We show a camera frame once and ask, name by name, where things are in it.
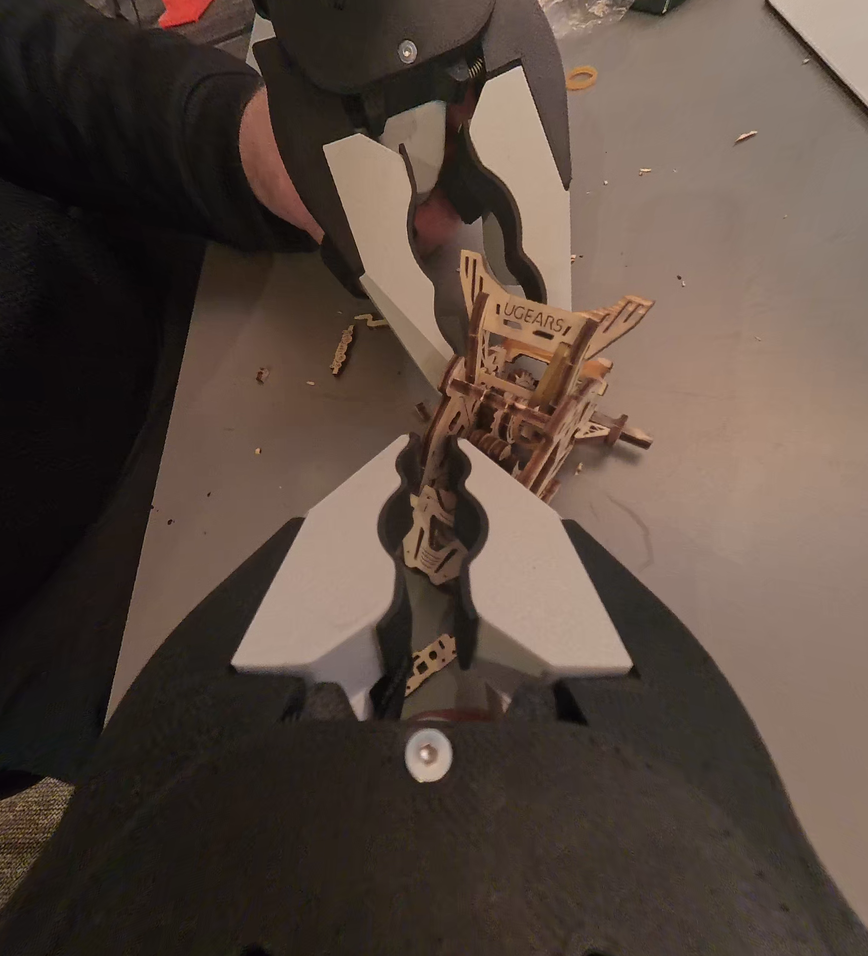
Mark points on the toothed wooden strip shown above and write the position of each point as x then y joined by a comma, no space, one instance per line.
342,351

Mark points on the zigzag wooden piece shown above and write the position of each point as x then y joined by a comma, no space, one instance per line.
374,321

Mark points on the person's left forearm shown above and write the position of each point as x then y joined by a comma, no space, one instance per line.
105,112

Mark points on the perforated wooden link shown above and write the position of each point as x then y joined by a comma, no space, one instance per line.
445,646

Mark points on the small wood scrap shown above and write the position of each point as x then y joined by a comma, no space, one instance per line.
745,137

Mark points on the yellow rubber band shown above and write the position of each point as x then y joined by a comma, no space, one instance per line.
570,78

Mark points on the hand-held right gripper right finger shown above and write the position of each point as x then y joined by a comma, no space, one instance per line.
546,582

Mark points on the orange floor marker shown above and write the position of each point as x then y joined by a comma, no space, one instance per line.
187,13

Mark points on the wooden mechanical model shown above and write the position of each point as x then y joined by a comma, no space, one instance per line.
531,317

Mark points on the clear plastic bag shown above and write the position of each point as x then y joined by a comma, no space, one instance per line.
583,15

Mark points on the person's left hand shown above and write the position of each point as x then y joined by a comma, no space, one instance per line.
277,172

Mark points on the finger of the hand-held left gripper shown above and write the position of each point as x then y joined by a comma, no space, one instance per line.
538,194
381,224

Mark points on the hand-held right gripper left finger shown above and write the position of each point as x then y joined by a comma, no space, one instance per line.
314,582

